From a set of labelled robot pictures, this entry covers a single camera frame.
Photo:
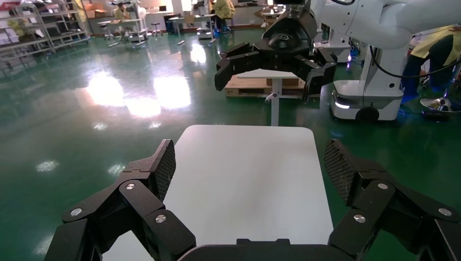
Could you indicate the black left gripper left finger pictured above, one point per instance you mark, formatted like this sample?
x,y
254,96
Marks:
x,y
140,201

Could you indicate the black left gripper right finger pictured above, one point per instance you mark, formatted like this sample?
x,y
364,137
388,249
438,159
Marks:
x,y
374,201

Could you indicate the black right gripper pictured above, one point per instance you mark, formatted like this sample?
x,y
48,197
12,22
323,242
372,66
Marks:
x,y
284,48

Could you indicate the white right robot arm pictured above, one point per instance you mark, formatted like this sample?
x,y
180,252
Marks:
x,y
360,20

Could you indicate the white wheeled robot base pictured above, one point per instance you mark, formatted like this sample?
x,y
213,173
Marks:
x,y
367,92

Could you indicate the wooden pallet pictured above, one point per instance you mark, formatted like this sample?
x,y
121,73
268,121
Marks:
x,y
248,87

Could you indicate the white workbench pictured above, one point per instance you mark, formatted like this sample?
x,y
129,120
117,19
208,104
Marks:
x,y
191,17
122,21

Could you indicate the chrome stool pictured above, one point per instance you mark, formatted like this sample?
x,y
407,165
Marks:
x,y
436,105

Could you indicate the black round stool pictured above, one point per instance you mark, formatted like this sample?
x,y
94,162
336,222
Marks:
x,y
156,24

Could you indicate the seated person in yellow vest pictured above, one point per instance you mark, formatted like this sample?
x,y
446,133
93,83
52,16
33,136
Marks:
x,y
434,48

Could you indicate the person in pale yellow coat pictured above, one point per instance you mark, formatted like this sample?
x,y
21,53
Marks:
x,y
122,11

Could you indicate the grey metal shelving rack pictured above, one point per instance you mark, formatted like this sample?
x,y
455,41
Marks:
x,y
21,42

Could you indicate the small white pedestal table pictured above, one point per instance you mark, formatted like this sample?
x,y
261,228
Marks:
x,y
275,108

